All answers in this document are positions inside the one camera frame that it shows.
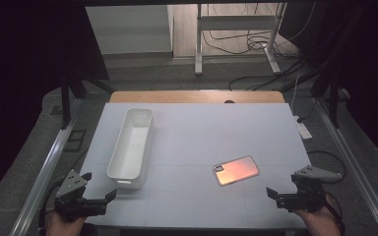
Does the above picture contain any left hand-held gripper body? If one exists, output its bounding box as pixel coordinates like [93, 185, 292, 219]
[54, 169, 108, 220]

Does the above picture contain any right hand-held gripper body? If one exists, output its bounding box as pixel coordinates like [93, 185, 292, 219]
[276, 165, 343, 212]

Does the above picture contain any white plastic storage bin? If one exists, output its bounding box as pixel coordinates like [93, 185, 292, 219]
[106, 107, 155, 191]

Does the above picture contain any person's right hand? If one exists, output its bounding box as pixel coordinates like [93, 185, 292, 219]
[293, 196, 343, 236]

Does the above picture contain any person's left hand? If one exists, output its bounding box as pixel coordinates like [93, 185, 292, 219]
[44, 212, 87, 236]

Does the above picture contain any white power strip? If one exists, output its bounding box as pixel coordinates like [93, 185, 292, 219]
[293, 115, 313, 142]

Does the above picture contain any black metal stand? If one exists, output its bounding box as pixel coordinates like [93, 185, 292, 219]
[310, 63, 343, 130]
[59, 74, 113, 130]

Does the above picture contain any white table sheet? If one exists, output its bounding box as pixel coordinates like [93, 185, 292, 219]
[78, 102, 311, 230]

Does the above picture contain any black curtain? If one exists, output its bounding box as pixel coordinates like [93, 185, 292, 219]
[280, 0, 378, 171]
[0, 0, 110, 210]

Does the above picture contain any wooden table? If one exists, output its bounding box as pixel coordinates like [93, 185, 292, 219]
[109, 89, 285, 105]

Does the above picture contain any white cabinet panel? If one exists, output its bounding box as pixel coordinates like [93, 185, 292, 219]
[85, 4, 174, 56]

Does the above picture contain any aluminium rail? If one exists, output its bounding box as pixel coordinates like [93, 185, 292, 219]
[8, 97, 84, 236]
[314, 97, 378, 236]

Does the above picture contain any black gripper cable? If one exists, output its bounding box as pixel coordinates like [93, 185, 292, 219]
[306, 149, 347, 185]
[37, 179, 64, 230]

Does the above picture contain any dark square floor frame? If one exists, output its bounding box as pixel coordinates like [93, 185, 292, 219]
[63, 129, 88, 152]

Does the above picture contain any thin white cable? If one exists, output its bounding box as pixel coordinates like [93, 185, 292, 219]
[292, 75, 301, 111]

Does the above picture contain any long black floor cable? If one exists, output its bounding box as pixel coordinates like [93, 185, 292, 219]
[227, 60, 313, 92]

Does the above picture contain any tangle of black floor cables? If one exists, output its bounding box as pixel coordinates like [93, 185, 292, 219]
[202, 29, 298, 57]

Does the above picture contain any white metal desk frame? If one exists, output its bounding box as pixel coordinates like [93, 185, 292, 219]
[194, 3, 287, 77]

